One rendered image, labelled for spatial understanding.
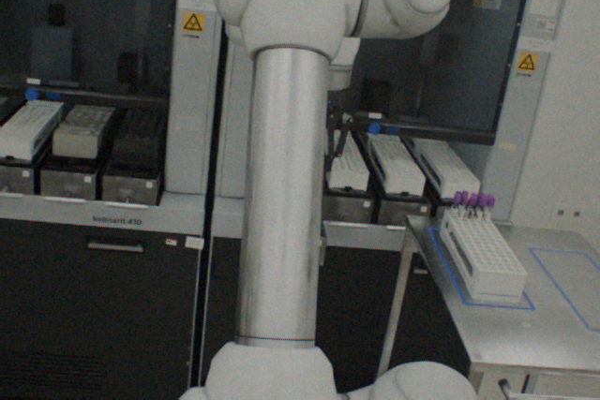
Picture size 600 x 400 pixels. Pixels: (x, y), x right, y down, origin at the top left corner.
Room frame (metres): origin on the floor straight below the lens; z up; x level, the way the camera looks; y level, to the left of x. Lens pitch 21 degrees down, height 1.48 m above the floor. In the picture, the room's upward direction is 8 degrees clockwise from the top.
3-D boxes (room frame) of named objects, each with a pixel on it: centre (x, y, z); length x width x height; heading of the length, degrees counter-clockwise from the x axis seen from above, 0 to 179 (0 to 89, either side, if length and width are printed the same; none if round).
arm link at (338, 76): (1.55, -0.04, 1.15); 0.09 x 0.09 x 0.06
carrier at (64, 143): (1.67, 0.58, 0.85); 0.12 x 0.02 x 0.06; 98
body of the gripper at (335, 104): (1.55, -0.04, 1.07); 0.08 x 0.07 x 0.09; 97
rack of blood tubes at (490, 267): (1.36, -0.40, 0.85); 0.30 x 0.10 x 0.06; 5
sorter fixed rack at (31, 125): (1.75, 0.75, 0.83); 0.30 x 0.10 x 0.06; 7
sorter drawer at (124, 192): (1.92, 0.46, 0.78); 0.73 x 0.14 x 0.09; 7
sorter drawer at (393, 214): (2.01, -0.24, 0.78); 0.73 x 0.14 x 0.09; 7
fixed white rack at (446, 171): (1.90, -0.41, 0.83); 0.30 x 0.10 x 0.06; 7
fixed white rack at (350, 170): (1.86, -0.11, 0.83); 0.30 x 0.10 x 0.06; 7
